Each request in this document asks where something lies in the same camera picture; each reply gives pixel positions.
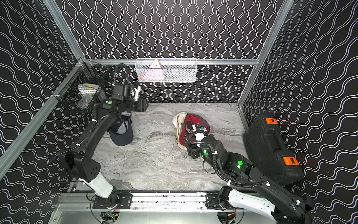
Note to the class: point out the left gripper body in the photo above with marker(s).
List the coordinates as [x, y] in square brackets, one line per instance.
[141, 104]

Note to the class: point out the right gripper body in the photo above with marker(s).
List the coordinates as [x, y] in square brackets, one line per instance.
[196, 151]

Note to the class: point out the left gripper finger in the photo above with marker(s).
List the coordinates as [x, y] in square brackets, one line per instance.
[142, 108]
[143, 103]

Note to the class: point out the navy baseball cap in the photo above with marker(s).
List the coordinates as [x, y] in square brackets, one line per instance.
[121, 131]

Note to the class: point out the red baseball cap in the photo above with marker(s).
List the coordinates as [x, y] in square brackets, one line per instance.
[191, 119]

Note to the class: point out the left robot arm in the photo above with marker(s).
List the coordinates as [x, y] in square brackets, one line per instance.
[109, 115]

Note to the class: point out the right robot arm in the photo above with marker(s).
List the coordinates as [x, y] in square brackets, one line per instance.
[246, 186]

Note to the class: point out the cream baseball cap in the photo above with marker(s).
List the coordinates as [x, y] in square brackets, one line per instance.
[178, 121]

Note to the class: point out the pink triangular card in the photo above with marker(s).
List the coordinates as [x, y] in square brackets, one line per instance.
[153, 73]

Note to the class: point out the white object in black basket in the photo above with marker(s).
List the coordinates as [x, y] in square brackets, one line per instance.
[86, 92]

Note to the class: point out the black orange tool case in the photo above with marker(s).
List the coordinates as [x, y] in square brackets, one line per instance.
[267, 150]

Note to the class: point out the white wire basket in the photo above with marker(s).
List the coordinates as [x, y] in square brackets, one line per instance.
[175, 70]

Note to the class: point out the black wire basket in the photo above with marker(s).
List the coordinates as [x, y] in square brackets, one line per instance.
[88, 73]

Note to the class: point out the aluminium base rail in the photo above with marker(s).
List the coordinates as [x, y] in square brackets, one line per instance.
[169, 202]

